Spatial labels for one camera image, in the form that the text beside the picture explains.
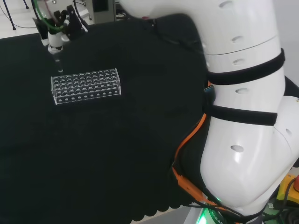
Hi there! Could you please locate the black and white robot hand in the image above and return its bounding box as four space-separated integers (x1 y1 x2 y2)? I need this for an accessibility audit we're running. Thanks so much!
32 0 89 54

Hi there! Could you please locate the clear glass test tube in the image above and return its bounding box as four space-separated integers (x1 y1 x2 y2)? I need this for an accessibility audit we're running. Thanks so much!
53 52 64 74

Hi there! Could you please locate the clear plastic test tube rack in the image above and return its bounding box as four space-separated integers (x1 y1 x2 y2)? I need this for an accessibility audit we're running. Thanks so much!
50 68 122 106

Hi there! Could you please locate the dark tripod leg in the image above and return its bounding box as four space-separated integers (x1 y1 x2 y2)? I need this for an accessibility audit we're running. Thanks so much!
0 0 16 30

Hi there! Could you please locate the black scalloped bench cloth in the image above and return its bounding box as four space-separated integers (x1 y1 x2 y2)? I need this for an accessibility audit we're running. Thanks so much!
0 13 299 224

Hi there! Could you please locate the blue plug connector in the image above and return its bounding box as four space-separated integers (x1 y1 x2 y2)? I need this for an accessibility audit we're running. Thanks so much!
203 85 216 104

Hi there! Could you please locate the yellow emergency stop button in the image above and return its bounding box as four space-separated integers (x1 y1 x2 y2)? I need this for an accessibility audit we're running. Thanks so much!
276 174 299 207

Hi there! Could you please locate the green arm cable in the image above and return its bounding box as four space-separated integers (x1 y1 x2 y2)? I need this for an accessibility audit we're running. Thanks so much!
31 0 69 32

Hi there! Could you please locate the orange cable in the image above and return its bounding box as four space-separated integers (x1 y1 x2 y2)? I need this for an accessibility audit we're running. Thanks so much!
171 112 235 213

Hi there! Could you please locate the black cable bundle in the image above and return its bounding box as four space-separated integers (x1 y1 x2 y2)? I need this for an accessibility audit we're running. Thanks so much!
263 202 299 224

